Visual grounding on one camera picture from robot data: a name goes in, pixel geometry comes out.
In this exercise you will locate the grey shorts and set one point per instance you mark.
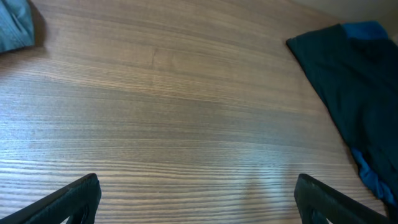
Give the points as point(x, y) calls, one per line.
point(17, 27)

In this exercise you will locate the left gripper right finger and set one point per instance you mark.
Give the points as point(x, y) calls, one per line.
point(319, 203)

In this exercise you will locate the dark navy garment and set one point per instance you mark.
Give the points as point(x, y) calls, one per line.
point(357, 81)

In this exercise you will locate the blue garment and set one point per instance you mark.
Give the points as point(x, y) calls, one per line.
point(370, 30)

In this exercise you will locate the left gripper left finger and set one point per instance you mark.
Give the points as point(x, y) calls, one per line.
point(75, 203)

